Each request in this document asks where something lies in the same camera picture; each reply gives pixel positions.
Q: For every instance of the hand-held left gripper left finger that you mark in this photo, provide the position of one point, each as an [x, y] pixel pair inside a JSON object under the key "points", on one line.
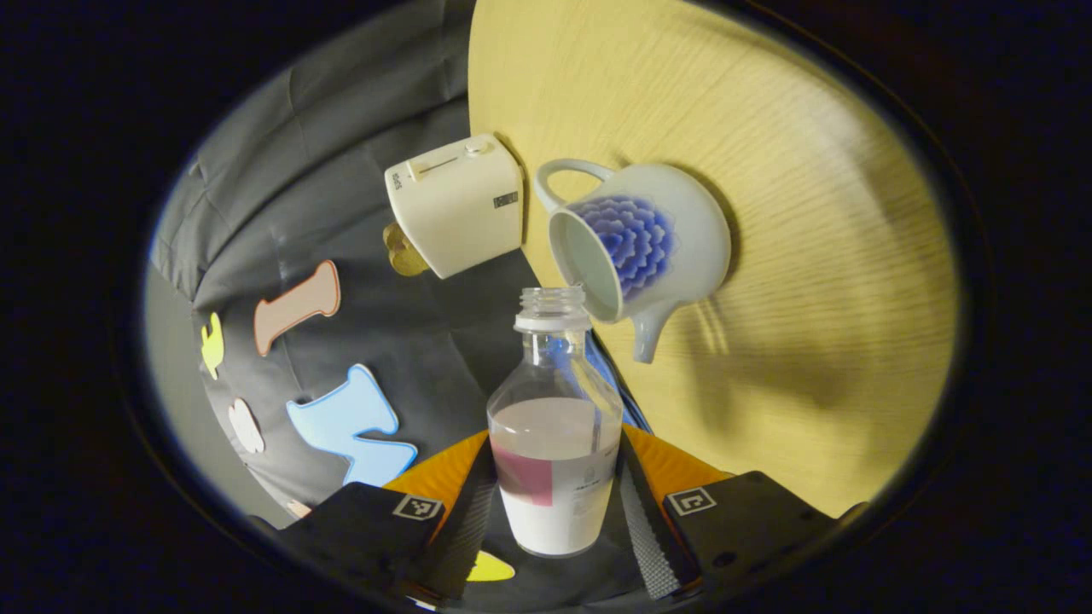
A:
{"points": [[461, 529]]}

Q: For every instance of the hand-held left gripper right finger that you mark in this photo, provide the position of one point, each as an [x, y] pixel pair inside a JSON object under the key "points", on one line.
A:
{"points": [[644, 537]]}

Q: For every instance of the clear plastic water bottle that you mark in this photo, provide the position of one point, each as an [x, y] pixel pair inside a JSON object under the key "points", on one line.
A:
{"points": [[554, 477]]}

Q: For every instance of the white blue-flowered teacup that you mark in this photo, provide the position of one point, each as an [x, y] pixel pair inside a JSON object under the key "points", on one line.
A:
{"points": [[682, 247]]}

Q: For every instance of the brown toast slice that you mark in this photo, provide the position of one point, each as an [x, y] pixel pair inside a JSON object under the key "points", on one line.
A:
{"points": [[393, 237], [411, 260]]}

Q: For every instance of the white toaster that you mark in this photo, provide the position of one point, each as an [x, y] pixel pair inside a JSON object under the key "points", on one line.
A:
{"points": [[461, 205]]}

